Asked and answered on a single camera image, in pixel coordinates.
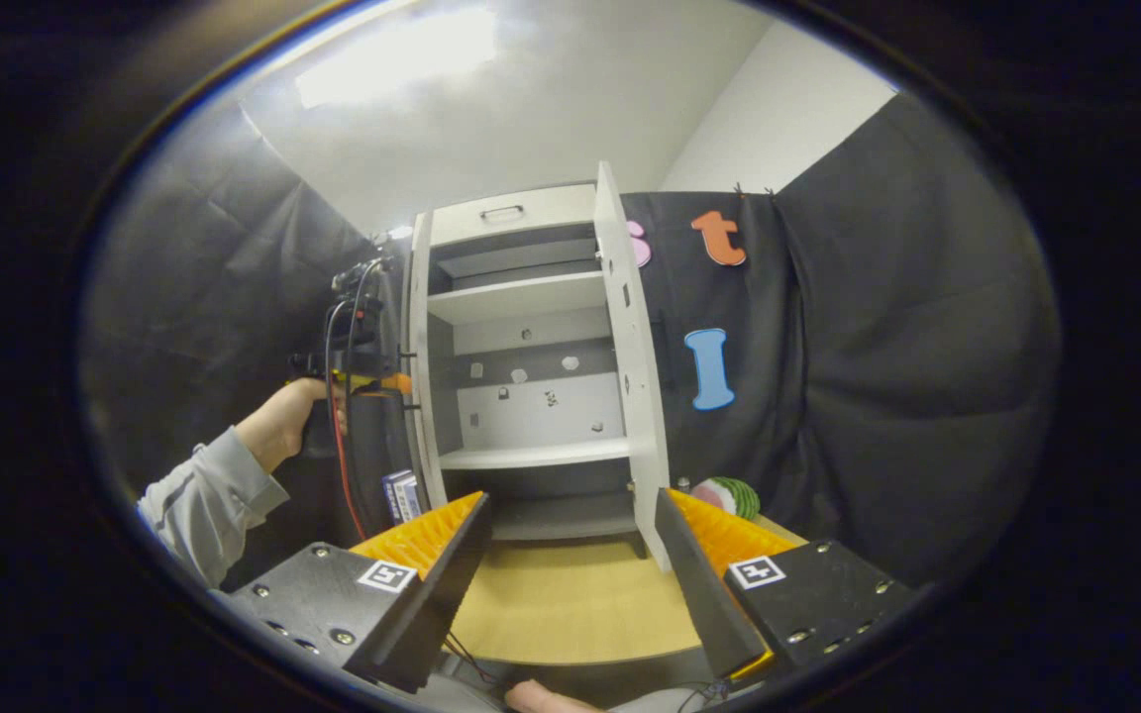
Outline black backdrop cloth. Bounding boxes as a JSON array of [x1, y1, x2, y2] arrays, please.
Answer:
[[80, 94, 1062, 592]]

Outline white double-door shoe cabinet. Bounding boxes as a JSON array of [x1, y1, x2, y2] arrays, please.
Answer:
[[407, 161, 675, 573]]

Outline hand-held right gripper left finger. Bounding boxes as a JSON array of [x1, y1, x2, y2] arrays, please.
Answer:
[[229, 490, 492, 694]]

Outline white cabinet drawer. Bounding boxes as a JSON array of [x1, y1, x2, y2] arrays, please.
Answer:
[[429, 184, 599, 248]]

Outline cabinet door with camera sticker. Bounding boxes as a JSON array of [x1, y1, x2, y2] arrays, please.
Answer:
[[407, 210, 451, 511]]

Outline cabinet door with cherry sticker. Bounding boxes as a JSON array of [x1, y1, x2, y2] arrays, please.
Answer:
[[591, 161, 674, 573]]

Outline green pink round toy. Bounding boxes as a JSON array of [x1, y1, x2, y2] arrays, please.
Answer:
[[690, 476, 763, 522]]

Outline white cabinet shelf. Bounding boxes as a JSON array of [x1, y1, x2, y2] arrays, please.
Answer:
[[426, 271, 608, 326], [438, 437, 632, 472]]

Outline red cable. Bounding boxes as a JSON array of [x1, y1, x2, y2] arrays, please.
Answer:
[[326, 297, 370, 544]]

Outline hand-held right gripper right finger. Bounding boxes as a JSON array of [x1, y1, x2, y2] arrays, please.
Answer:
[[655, 487, 918, 682]]

